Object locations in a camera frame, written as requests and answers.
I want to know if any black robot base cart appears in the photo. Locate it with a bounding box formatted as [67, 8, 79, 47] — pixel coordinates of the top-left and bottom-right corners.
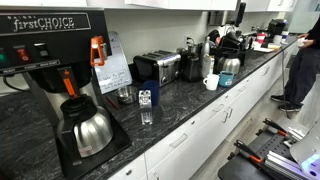
[217, 116, 320, 180]

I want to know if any dark blue cup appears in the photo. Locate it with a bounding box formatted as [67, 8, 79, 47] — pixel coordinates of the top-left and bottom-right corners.
[143, 80, 159, 106]

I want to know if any chrome black toaster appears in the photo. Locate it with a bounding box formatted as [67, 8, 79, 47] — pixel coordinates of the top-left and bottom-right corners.
[133, 50, 181, 86]

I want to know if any small steel bowl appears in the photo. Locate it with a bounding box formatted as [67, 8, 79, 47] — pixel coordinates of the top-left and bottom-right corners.
[115, 86, 137, 104]

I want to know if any black coffee grinder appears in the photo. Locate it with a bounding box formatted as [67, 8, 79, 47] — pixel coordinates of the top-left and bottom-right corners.
[182, 45, 201, 82]

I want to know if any small whiteboard sign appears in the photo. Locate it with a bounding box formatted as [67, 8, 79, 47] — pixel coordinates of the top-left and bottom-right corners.
[95, 31, 132, 94]

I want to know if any white mug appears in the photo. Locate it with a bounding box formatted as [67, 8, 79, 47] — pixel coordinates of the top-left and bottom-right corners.
[203, 74, 219, 91]

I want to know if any stainless steel water bottle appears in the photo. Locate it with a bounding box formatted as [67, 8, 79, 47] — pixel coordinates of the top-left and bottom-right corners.
[201, 36, 211, 78]

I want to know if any teal mug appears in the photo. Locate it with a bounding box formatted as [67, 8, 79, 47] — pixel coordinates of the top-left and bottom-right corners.
[219, 71, 234, 87]

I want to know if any large steel thermal carafe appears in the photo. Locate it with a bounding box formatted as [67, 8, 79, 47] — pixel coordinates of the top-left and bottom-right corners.
[217, 57, 241, 74]

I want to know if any steel coffee carafe under brewer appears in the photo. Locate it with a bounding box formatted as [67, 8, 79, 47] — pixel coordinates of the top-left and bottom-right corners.
[57, 95, 113, 160]

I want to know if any black orange clamp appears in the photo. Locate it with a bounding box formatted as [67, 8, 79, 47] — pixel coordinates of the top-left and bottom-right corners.
[263, 118, 287, 137]
[234, 140, 263, 163]

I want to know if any black commercial coffee maker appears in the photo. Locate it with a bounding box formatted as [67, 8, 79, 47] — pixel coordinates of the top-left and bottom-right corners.
[0, 8, 131, 180]

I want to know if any person in dark clothes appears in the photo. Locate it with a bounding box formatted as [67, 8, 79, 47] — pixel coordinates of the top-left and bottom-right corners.
[271, 18, 320, 112]

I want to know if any white wall outlet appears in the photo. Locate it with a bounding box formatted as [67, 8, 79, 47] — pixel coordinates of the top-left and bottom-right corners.
[184, 35, 193, 46]

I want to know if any robot arm with wrist camera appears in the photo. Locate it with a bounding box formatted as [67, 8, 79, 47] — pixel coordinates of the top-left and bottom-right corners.
[230, 2, 246, 27]

